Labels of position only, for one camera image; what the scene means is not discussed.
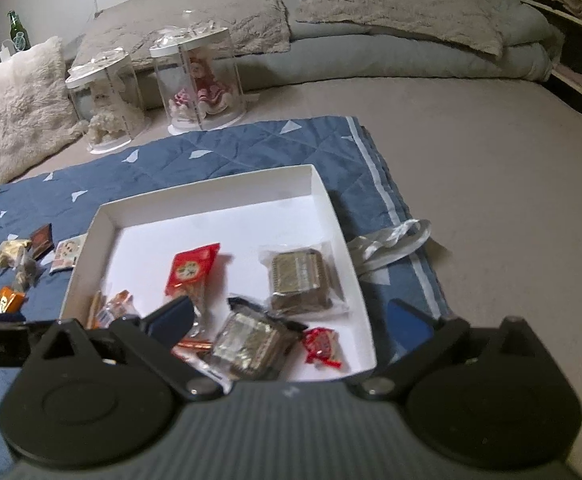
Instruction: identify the white cardboard tray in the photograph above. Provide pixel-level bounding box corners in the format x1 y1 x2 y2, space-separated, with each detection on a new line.
61 165 377 382

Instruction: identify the beige printed snack packet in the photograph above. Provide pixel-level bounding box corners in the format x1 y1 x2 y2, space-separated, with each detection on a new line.
49 234 86 274

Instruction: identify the green glass bottle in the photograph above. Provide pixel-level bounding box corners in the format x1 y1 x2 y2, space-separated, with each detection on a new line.
8 10 31 52

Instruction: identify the small orange snack packet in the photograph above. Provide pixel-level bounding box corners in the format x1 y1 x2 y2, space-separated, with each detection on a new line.
0 286 26 314

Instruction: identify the grey folded duvet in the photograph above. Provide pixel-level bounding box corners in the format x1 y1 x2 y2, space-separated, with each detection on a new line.
135 0 564 111

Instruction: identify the beige flat pillow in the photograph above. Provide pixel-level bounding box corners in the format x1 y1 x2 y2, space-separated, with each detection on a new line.
297 0 504 58
73 0 290 70

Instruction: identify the silver brown cake packet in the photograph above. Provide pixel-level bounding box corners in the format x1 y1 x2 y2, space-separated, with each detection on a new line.
205 296 308 380

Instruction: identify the white ribbon strap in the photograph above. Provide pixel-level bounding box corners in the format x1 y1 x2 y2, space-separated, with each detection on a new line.
345 218 432 276

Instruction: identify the clear case red doll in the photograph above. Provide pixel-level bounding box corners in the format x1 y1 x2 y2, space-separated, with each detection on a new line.
149 22 247 136

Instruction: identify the small red candy packet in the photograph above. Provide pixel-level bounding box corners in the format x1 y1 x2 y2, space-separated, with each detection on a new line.
302 327 343 370

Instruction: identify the beige flat pillow left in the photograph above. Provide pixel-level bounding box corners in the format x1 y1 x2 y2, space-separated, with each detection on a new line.
73 0 290 70

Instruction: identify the blue triangle-pattern quilt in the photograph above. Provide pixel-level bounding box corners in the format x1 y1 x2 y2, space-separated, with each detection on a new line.
0 116 452 479

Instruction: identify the dark brown chocolate packet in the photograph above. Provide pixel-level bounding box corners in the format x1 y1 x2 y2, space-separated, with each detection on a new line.
30 223 54 260

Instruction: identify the clear case white doll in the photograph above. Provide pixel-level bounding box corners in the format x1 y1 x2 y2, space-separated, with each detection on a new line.
66 48 149 155

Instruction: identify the white fluffy pillow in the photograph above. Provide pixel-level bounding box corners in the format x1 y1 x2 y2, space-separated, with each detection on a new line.
0 36 82 185

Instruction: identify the brown cake clear wrapper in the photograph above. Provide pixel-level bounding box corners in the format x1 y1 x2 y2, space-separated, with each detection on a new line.
259 242 349 320

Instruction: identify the red square snack packet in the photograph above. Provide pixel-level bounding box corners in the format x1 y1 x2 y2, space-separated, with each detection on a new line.
164 243 221 312

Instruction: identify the dark round snack clear wrapper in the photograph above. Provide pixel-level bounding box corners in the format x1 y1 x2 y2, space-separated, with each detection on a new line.
95 290 137 328

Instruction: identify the cream gold-print snack bag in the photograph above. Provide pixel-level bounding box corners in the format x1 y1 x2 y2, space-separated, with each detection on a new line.
0 238 40 292

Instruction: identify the beige flat pillow right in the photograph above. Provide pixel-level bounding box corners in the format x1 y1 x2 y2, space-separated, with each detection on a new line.
297 0 504 58

